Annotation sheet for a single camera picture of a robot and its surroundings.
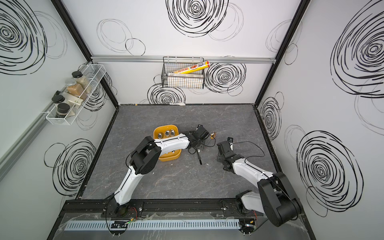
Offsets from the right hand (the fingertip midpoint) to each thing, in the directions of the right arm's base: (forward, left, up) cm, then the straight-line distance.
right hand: (225, 154), depth 90 cm
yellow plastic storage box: (+16, +40, 0) cm, 43 cm away
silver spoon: (+12, +43, +1) cm, 44 cm away
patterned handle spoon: (+15, +34, 0) cm, 38 cm away
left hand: (+9, +15, -3) cm, 18 cm away
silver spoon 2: (+15, +38, -1) cm, 41 cm away
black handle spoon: (-1, +16, -2) cm, 16 cm away
